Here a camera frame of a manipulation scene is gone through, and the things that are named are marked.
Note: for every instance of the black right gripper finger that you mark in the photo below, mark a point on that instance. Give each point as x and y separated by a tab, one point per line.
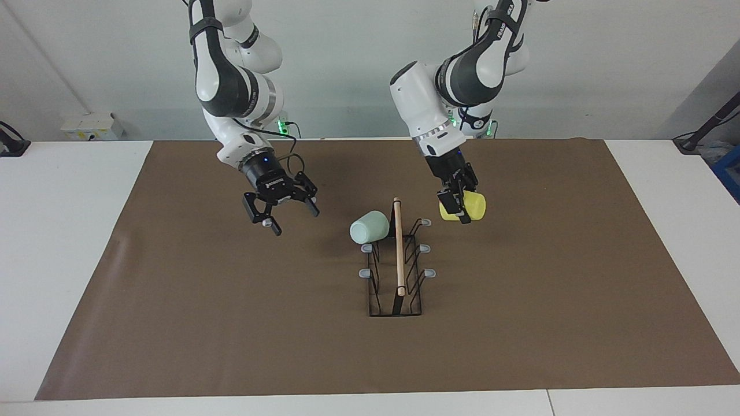
257	211
306	193

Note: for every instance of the black stand leg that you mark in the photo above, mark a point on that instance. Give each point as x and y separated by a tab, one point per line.
688	143

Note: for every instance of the green plastic cup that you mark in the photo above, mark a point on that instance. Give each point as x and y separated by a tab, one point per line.
370	227

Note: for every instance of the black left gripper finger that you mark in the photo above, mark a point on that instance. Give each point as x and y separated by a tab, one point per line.
445	201
461	205

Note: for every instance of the yellow plastic cup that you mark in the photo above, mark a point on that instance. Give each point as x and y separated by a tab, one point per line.
477	208

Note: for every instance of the blue crate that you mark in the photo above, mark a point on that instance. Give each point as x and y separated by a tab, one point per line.
729	170

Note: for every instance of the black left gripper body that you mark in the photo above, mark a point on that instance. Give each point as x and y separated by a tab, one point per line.
451	170

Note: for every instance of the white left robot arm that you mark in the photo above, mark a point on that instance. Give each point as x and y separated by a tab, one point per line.
416	98

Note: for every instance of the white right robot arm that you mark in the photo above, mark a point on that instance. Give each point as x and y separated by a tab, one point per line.
219	81

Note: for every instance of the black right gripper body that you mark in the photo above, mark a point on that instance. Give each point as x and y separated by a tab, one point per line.
269	176

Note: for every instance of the black clamp mount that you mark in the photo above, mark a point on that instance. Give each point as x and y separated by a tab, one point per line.
14	147

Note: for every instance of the brown table mat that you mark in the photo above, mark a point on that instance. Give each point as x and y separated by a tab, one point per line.
520	346

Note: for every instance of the white wall socket box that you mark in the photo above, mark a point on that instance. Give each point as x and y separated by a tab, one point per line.
92	127

